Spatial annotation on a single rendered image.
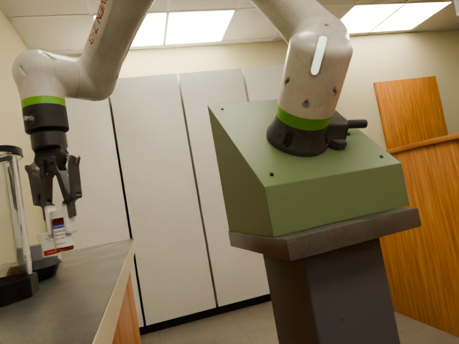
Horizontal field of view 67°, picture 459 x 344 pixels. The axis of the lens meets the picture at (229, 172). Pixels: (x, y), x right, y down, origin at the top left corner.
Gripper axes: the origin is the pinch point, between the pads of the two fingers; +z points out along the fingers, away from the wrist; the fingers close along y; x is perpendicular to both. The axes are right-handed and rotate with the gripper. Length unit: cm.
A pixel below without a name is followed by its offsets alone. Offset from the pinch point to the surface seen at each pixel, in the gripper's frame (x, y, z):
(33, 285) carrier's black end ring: -24.4, 13.8, 9.1
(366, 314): 9, 63, 31
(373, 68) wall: 373, 155, -118
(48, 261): -12.6, 6.4, 7.3
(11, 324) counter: -36.9, 22.5, 10.5
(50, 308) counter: -32.3, 23.4, 10.5
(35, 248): -12.5, 3.8, 4.6
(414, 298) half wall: 180, 109, 89
